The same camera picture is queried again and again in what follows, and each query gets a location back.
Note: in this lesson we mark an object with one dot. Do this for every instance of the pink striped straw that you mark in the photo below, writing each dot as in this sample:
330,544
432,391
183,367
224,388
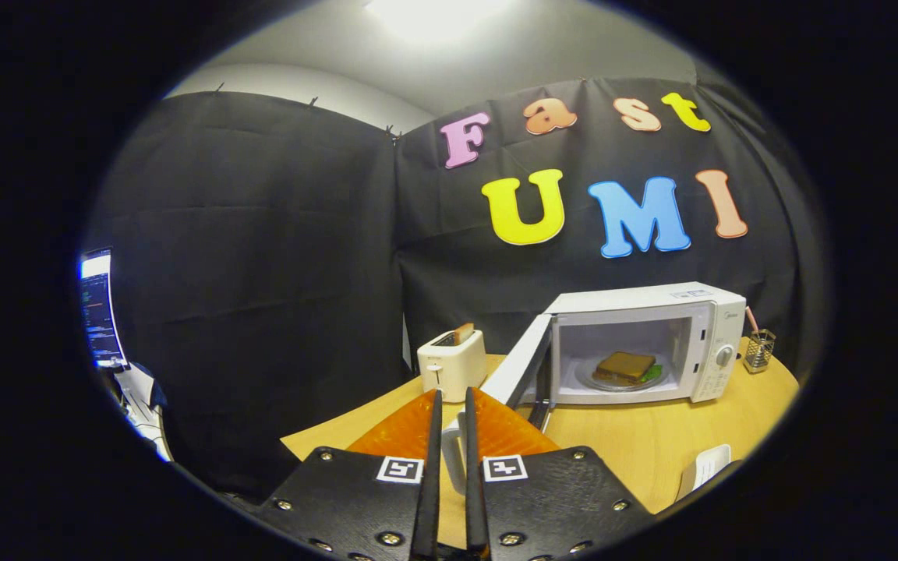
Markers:
751,319

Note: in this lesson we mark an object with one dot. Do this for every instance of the toast slice in toaster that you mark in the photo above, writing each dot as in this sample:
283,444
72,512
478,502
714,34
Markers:
464,333

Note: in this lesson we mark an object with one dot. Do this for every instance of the cream toaster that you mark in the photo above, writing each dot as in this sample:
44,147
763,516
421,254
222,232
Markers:
453,366

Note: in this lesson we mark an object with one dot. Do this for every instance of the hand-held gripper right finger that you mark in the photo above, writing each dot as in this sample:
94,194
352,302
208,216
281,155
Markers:
474,483

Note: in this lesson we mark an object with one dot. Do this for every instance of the white microwave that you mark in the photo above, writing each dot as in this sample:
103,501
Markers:
698,312

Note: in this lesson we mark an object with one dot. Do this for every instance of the computer monitor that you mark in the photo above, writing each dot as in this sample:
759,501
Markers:
100,312

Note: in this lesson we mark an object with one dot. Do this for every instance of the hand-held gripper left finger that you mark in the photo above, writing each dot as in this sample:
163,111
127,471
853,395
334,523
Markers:
429,483

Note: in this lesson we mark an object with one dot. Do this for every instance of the toast and lettuce sandwich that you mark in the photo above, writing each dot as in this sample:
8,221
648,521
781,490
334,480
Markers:
624,365

